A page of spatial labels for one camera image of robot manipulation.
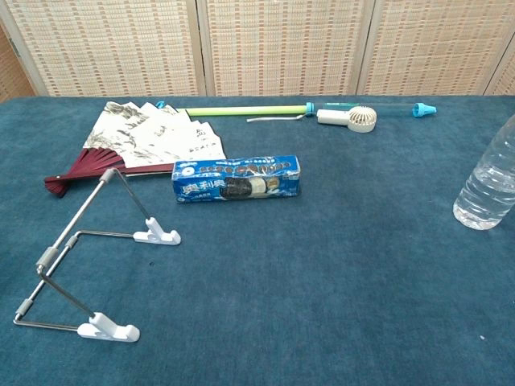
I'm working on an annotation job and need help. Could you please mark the woven bamboo folding screen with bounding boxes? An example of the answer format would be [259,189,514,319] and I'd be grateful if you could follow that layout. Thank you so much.
[0,0,515,104]

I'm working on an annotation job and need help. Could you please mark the white handheld electric fan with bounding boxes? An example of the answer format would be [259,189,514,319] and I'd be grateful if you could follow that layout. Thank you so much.
[246,105,377,133]

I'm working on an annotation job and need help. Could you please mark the wire stand with white feet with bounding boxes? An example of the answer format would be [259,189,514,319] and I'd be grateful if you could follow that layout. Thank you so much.
[13,167,182,343]

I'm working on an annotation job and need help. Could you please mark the paper folding fan, red ribs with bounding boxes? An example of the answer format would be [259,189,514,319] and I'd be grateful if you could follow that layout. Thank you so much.
[43,101,228,199]

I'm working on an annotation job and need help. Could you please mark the blue carpet table cover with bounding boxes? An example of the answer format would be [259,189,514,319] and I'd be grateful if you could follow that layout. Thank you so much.
[0,95,515,386]

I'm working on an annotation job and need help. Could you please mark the transparent plastic water bottle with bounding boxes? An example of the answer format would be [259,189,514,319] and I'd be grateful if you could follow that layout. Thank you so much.
[453,113,515,231]

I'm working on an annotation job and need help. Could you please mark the blue Oreo cookie box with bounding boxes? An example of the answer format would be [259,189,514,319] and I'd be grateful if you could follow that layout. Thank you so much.
[171,154,303,205]

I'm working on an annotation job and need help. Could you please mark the green and blue tube toy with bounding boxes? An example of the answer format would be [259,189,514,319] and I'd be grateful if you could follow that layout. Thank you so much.
[155,100,438,120]

